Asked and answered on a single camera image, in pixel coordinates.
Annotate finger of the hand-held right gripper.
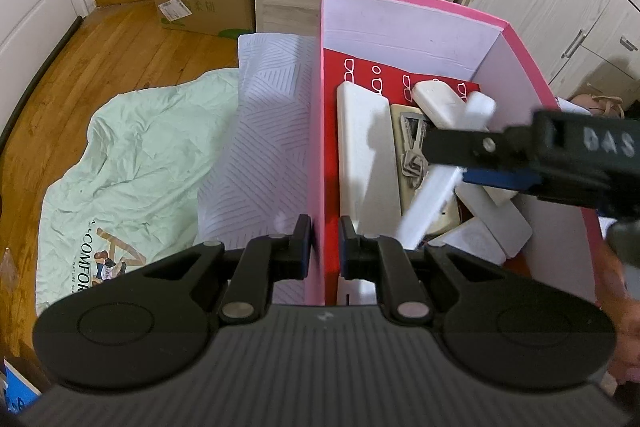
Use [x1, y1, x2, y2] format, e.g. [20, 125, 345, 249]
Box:
[423, 124, 538, 168]
[462, 167, 546, 196]

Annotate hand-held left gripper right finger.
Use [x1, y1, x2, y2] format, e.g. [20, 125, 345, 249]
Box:
[338, 215, 506, 324]

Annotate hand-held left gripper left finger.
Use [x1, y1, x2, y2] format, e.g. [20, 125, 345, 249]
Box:
[135, 213, 315, 324]

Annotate white power adapter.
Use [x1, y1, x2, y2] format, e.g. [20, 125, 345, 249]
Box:
[424, 217, 507, 266]
[481, 184, 522, 208]
[454, 183, 534, 261]

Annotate white rounded remote control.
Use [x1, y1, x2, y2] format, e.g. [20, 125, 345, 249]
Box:
[411, 79, 473, 130]

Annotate metal keys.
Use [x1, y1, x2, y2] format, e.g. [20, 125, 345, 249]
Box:
[401, 148, 432, 191]

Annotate metal keyring clip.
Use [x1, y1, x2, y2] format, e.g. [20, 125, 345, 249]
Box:
[399, 112, 429, 152]

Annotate off-white slim remote control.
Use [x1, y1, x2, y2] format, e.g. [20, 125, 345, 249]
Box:
[397, 91, 498, 251]

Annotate cream remote control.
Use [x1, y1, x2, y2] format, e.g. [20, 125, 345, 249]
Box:
[389, 104, 462, 238]

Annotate white thick remote control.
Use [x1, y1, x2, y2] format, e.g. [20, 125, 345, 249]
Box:
[335, 81, 402, 234]

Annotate pink shoe box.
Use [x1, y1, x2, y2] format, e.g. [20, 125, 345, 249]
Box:
[305, 0, 603, 308]

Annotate person's right hand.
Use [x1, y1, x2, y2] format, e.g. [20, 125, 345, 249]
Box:
[596, 246, 640, 381]

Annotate tan handbag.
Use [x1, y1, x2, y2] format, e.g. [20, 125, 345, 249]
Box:
[569, 94, 627, 118]

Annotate red printed paper sheet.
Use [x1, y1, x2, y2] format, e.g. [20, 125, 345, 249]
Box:
[324, 48, 483, 118]

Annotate blue box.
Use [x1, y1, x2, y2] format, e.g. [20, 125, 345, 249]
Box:
[0, 356, 42, 414]

